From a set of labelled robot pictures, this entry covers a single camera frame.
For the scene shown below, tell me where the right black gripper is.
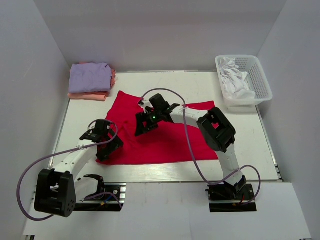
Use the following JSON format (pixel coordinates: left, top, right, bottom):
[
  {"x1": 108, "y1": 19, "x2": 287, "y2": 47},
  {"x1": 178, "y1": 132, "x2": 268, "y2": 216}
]
[{"x1": 135, "y1": 109, "x2": 163, "y2": 137}]

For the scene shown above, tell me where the red t-shirt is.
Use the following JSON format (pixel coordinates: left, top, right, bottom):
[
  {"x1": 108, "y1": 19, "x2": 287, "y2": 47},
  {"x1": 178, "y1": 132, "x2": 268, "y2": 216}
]
[{"x1": 96, "y1": 91, "x2": 218, "y2": 165}]

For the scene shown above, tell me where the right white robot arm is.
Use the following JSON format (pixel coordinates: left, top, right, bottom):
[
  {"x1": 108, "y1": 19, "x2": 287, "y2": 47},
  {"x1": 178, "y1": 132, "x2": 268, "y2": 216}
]
[{"x1": 135, "y1": 93, "x2": 247, "y2": 200}]

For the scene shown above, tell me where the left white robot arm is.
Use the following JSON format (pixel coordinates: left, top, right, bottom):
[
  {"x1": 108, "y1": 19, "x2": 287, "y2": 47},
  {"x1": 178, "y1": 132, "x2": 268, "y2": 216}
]
[{"x1": 34, "y1": 119, "x2": 124, "y2": 218}]

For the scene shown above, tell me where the folded salmon pink t-shirt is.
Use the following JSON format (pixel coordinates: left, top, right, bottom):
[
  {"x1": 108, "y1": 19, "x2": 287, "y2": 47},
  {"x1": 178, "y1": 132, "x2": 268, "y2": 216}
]
[{"x1": 68, "y1": 62, "x2": 116, "y2": 102}]

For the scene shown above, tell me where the folded lavender t-shirt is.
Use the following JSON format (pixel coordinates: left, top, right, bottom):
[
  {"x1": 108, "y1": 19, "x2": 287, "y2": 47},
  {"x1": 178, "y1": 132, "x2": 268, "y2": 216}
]
[{"x1": 68, "y1": 62, "x2": 113, "y2": 94}]

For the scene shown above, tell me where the crumpled white t-shirt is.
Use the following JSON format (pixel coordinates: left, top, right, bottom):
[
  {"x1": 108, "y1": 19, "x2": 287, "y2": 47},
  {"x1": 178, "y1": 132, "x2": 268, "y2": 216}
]
[{"x1": 218, "y1": 57, "x2": 255, "y2": 100}]

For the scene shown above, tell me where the white plastic basket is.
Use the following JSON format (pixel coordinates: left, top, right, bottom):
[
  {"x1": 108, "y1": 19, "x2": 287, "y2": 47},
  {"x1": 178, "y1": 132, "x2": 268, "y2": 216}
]
[{"x1": 215, "y1": 55, "x2": 273, "y2": 107}]

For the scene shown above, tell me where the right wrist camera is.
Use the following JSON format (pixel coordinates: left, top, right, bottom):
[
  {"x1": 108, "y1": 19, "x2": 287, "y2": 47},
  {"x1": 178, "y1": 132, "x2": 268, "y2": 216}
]
[{"x1": 138, "y1": 98, "x2": 153, "y2": 112}]

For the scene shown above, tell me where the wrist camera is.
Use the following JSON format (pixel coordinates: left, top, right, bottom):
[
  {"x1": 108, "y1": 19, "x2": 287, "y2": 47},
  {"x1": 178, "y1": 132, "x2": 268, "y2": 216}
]
[
  {"x1": 79, "y1": 126, "x2": 103, "y2": 143},
  {"x1": 138, "y1": 98, "x2": 153, "y2": 112}
]

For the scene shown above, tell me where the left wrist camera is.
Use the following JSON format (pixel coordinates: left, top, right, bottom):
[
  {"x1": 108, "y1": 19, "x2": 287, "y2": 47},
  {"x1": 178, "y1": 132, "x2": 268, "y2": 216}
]
[{"x1": 79, "y1": 126, "x2": 103, "y2": 143}]

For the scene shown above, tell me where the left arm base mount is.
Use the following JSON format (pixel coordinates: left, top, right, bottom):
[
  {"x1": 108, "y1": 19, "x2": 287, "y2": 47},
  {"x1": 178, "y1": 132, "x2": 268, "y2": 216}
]
[{"x1": 74, "y1": 183, "x2": 127, "y2": 212}]

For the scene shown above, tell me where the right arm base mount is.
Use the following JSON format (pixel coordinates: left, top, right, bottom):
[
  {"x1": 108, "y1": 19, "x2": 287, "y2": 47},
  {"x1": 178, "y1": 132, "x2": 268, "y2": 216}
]
[{"x1": 205, "y1": 184, "x2": 257, "y2": 213}]

